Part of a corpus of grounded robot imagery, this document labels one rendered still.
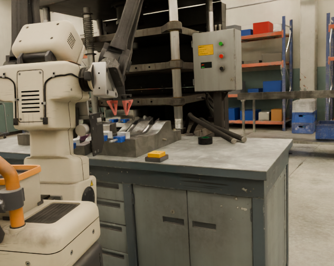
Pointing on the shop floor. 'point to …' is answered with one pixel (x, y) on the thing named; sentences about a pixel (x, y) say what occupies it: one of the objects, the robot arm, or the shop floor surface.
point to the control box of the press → (217, 67)
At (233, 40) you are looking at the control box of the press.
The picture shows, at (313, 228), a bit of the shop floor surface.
